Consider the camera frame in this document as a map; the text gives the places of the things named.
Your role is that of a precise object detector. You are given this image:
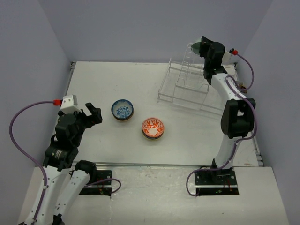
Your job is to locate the pale green rimmed bowl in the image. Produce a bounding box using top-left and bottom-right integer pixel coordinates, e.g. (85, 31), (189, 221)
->
(190, 41), (201, 55)

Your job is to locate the dark blue bowl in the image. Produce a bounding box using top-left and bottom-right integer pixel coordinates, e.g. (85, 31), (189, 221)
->
(111, 99), (134, 118)

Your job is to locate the white leaf pattern bowl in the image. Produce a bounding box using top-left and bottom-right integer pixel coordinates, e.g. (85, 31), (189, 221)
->
(114, 116), (131, 121)

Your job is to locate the orange striped bowl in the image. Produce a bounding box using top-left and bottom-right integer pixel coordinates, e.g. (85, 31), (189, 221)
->
(141, 117), (165, 137)

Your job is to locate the yellow rimmed sun pattern bowl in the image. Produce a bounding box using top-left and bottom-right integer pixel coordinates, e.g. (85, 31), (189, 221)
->
(143, 133), (163, 140)

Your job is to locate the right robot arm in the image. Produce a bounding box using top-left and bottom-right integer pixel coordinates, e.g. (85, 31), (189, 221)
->
(198, 36), (256, 184)

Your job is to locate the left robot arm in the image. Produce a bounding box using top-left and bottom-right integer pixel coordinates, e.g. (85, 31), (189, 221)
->
(23, 100), (103, 225)

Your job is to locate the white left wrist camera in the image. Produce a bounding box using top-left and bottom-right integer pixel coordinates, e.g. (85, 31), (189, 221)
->
(60, 94), (81, 114)

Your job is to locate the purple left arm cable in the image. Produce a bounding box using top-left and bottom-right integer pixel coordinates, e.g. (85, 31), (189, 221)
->
(9, 100), (62, 223)

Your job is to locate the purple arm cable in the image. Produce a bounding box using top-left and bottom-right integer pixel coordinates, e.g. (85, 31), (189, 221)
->
(225, 49), (258, 169)
(9, 100), (62, 223)

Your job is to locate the aluminium table edge rail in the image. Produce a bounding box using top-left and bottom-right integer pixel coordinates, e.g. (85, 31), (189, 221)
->
(64, 61), (76, 96)

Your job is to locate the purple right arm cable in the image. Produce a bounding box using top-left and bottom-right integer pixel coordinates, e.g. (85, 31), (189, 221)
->
(225, 49), (258, 169)

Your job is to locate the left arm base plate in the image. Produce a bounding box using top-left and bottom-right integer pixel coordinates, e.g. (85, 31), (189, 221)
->
(79, 170), (113, 196)

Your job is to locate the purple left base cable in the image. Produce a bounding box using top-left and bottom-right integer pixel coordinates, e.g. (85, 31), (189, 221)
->
(84, 178), (122, 194)

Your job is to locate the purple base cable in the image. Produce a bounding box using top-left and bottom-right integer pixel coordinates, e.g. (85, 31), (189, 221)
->
(186, 167), (225, 197)
(84, 178), (122, 194)

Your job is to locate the front aluminium table rail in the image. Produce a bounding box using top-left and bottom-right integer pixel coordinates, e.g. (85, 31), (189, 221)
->
(71, 161), (264, 168)

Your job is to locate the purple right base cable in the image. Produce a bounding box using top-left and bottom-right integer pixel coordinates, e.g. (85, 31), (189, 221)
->
(186, 167), (225, 197)

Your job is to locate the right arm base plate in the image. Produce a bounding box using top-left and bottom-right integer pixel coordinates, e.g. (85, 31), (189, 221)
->
(195, 168), (239, 196)

